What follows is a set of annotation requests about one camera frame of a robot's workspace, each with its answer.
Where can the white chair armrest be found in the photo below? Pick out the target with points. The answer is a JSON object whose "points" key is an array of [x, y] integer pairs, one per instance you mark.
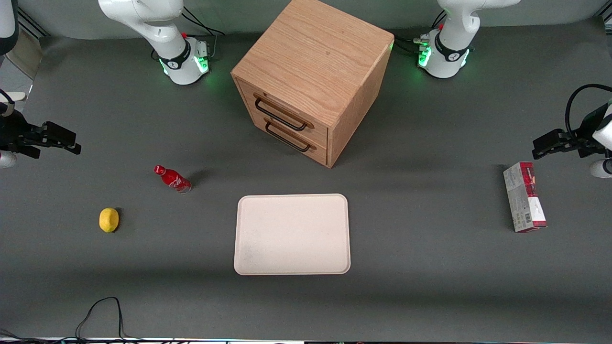
{"points": [[16, 96]]}

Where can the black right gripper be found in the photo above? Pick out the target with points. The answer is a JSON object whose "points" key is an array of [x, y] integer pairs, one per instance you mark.
{"points": [[13, 131]]}

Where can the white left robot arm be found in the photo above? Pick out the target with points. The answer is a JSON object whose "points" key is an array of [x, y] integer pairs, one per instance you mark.
{"points": [[449, 62]]}

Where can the yellow lemon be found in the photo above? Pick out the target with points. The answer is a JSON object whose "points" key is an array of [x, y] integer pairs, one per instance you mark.
{"points": [[109, 220]]}

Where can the grey and red carton box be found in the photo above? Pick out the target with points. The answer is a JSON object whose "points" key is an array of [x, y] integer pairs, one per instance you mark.
{"points": [[523, 200]]}

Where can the beige chair back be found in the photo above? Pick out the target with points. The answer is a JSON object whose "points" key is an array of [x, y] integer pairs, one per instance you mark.
{"points": [[26, 55]]}

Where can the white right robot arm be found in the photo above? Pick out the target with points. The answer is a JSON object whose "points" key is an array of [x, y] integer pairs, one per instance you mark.
{"points": [[184, 57]]}

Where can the red cola bottle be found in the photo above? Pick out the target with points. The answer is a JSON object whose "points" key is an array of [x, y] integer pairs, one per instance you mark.
{"points": [[173, 179]]}

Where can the oak wooden drawer cabinet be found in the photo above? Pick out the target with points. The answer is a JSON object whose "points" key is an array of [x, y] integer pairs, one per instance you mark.
{"points": [[315, 52]]}

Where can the beige rectangular tray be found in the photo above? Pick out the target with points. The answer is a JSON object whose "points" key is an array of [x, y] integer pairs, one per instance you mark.
{"points": [[291, 234]]}

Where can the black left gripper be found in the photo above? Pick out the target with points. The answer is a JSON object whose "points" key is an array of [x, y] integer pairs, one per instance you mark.
{"points": [[586, 131]]}

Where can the wooden drawer with slide rails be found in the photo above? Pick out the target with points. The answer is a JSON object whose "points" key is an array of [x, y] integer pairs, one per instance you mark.
{"points": [[320, 134]]}

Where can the black aluminium frame rail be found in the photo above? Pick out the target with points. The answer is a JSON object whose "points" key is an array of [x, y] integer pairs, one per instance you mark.
{"points": [[33, 26]]}

